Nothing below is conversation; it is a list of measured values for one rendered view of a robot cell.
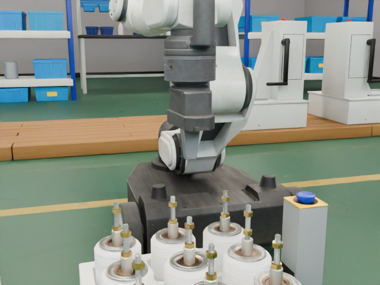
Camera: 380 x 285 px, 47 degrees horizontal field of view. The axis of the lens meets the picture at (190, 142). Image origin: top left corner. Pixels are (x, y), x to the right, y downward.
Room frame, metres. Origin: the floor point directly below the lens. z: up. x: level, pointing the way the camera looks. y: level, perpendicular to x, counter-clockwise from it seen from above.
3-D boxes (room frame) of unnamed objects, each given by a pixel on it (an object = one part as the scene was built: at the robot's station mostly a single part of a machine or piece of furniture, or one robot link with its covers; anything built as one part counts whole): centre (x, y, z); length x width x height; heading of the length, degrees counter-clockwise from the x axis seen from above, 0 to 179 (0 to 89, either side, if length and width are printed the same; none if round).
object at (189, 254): (0.76, 0.00, 0.26); 0.02 x 0.02 x 0.03
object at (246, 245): (0.80, -0.11, 0.26); 0.02 x 0.02 x 0.03
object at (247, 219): (0.80, -0.11, 0.31); 0.01 x 0.01 x 0.08
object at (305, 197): (0.92, -0.25, 0.32); 0.04 x 0.04 x 0.02
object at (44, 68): (5.35, 1.66, 0.36); 0.50 x 0.38 x 0.21; 16
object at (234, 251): (0.80, -0.11, 0.25); 0.08 x 0.08 x 0.01
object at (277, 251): (0.68, -0.15, 0.30); 0.01 x 0.01 x 0.08
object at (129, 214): (1.20, 0.18, 0.10); 0.20 x 0.05 x 0.20; 16
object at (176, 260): (0.76, 0.00, 0.25); 0.08 x 0.08 x 0.01
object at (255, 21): (6.07, -0.89, 0.90); 0.50 x 0.38 x 0.21; 17
